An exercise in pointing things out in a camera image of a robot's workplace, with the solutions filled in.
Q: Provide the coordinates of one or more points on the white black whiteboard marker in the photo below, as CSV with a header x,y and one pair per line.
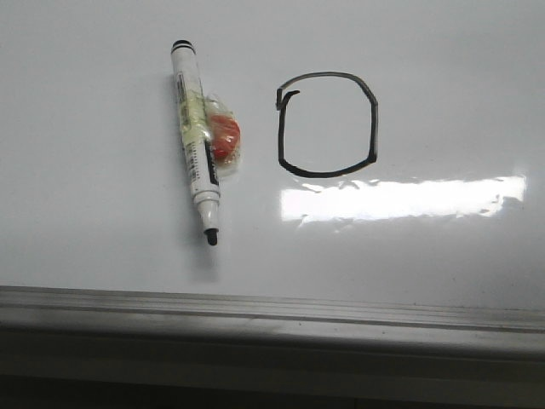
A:
x,y
196,138

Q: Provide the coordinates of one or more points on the white whiteboard with aluminium frame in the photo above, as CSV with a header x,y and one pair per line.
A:
x,y
389,198

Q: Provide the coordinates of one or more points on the red magnet taped to marker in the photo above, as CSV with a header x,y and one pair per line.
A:
x,y
225,136

